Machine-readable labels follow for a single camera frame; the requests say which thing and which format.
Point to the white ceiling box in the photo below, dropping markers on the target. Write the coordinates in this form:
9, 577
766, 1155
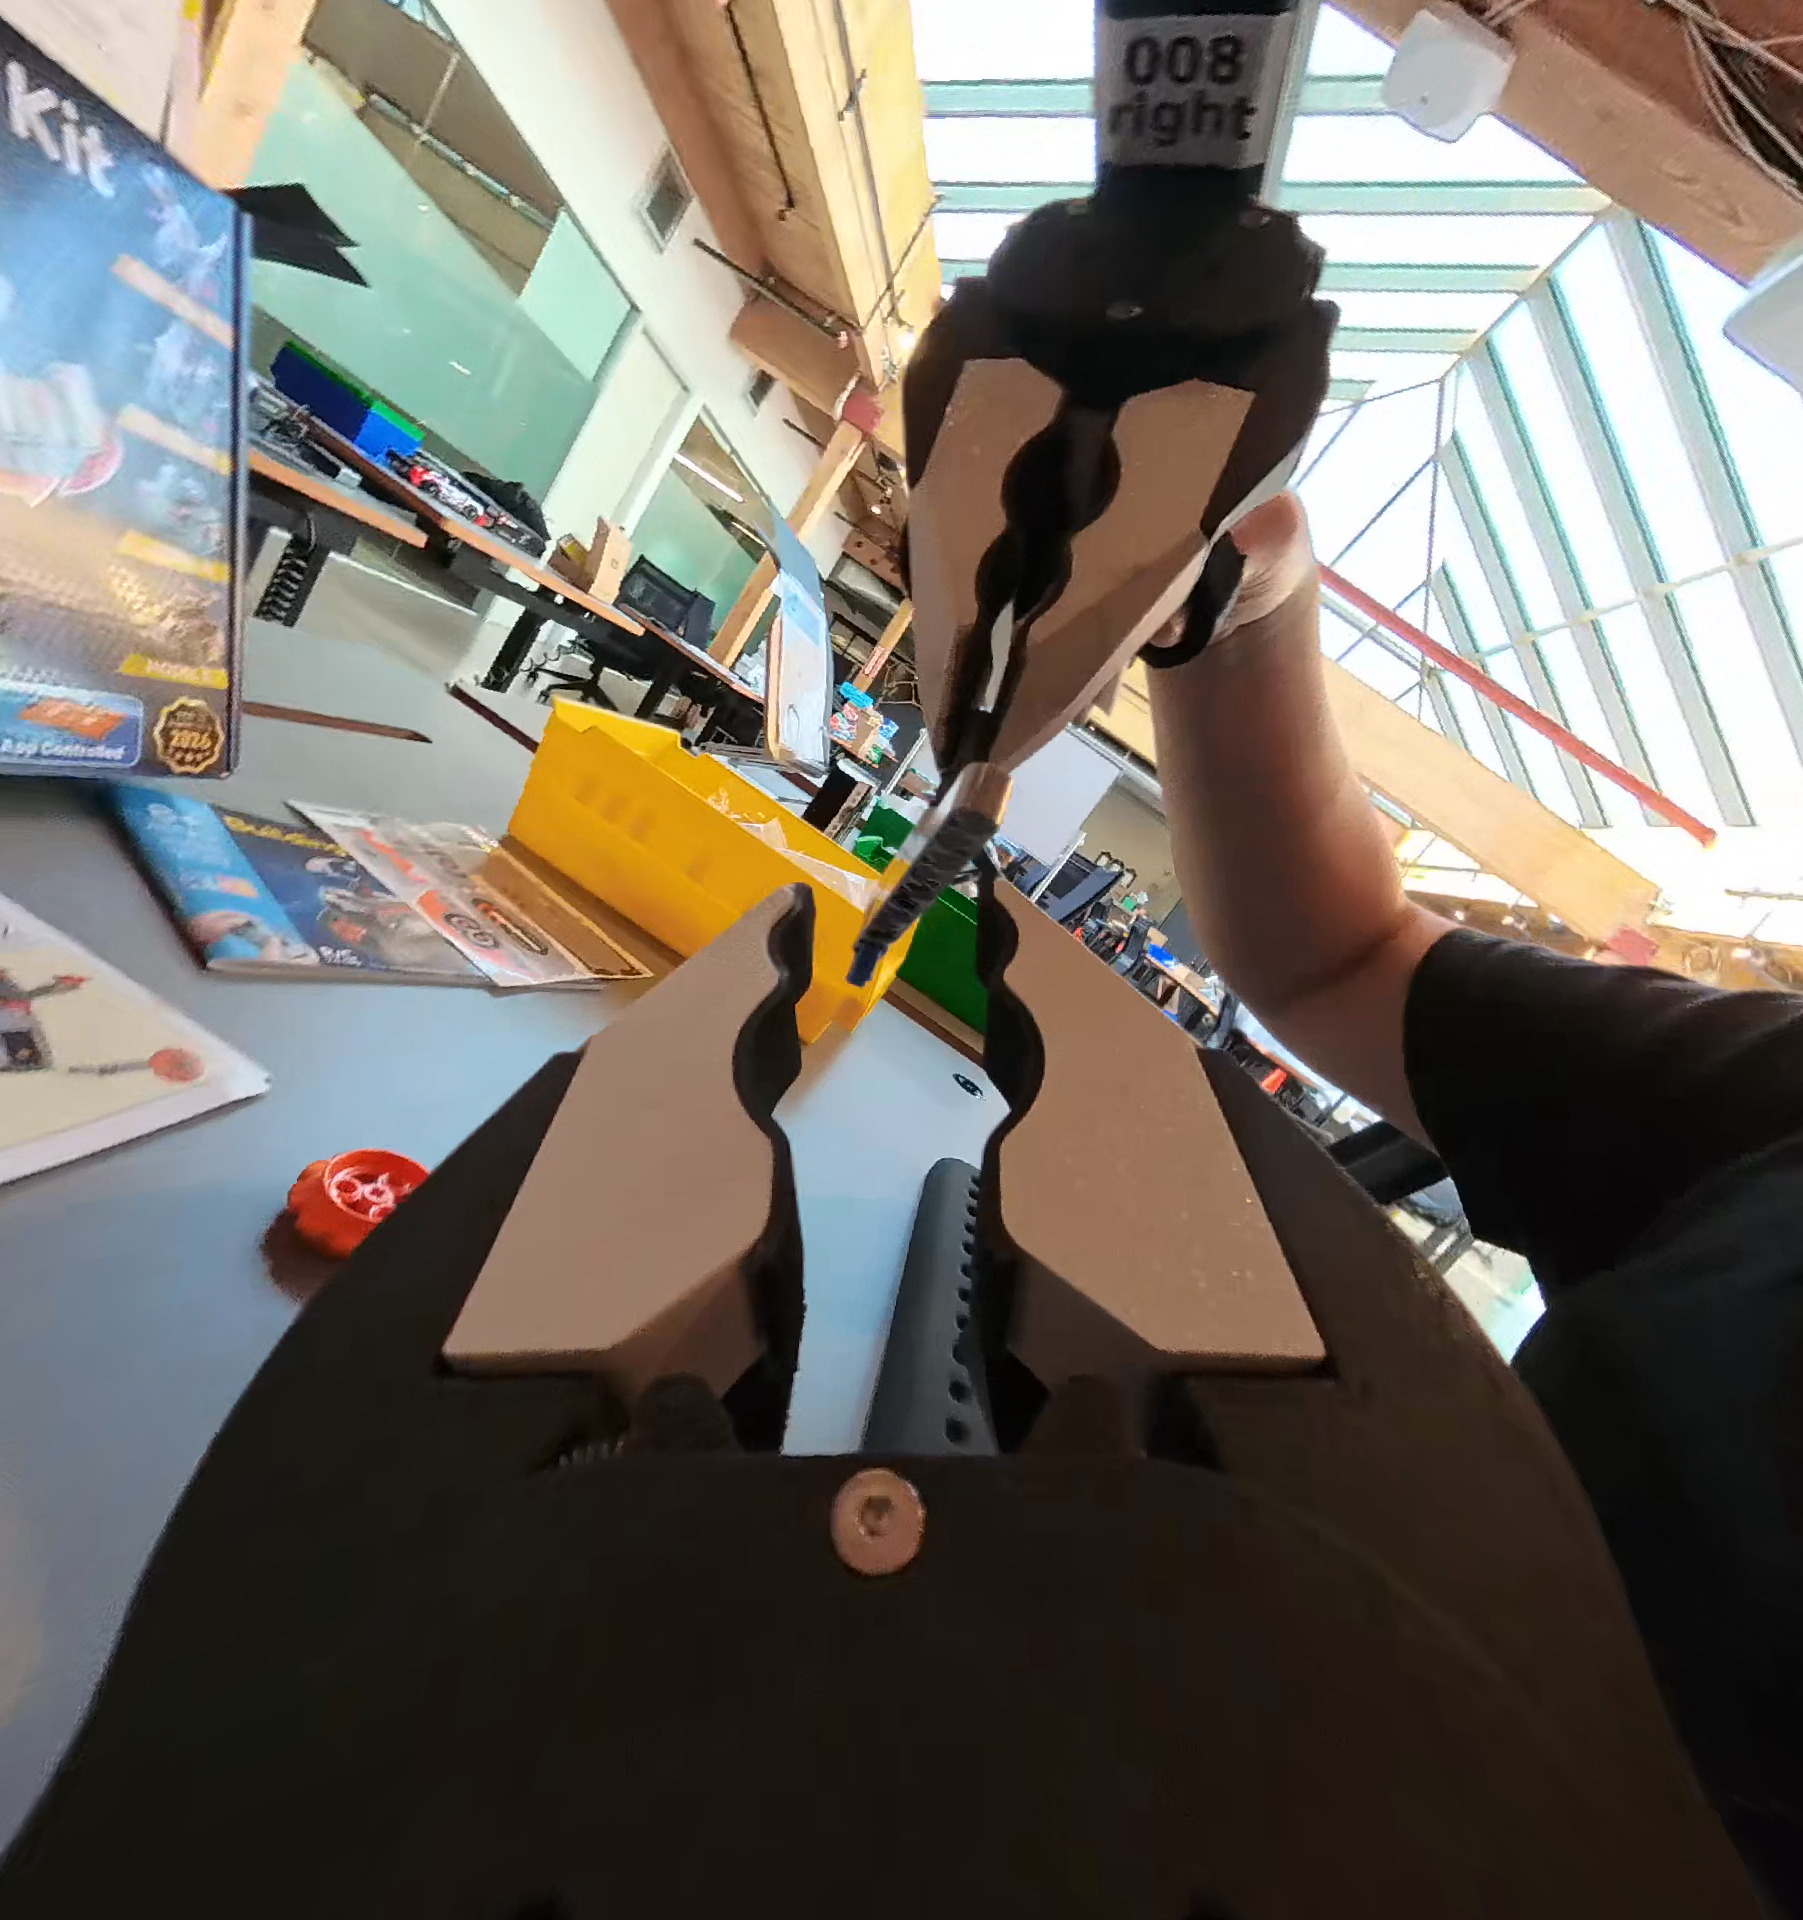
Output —
1445, 75

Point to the white display board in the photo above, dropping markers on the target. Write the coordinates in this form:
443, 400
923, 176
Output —
798, 659

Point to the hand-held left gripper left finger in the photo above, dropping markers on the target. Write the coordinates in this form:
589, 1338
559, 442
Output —
632, 1199

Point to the person's right forearm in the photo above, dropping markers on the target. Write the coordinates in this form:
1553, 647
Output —
1289, 841

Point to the orange gear wheel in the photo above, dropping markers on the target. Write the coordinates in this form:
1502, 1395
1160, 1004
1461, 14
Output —
354, 1199

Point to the small blue-cover booklet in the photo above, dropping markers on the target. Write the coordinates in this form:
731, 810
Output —
240, 901

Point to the yellow plastic bin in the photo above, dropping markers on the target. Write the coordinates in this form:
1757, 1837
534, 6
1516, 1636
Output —
647, 841

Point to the person's right hand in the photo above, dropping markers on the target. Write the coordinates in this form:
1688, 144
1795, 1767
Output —
1275, 564

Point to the black dimpled chair part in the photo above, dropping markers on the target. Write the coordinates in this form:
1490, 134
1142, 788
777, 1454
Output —
923, 1321

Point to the green storage bin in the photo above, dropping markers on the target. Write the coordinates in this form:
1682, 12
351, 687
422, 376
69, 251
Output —
945, 960

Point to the open instruction booklet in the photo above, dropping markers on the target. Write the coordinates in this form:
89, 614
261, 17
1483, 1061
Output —
45, 1050

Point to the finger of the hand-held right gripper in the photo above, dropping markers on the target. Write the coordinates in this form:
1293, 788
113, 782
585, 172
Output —
1155, 510
959, 524

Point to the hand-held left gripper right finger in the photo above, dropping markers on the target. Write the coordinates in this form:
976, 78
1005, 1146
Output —
1155, 1199

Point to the dark work table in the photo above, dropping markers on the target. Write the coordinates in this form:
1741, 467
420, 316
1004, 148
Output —
436, 524

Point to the printed paper sheet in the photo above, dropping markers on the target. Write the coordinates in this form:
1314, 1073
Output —
465, 901

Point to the blue robot kit box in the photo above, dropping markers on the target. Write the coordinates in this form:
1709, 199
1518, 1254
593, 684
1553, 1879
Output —
91, 450

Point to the red ceiling pipe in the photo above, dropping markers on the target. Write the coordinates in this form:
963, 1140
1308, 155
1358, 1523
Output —
1516, 706

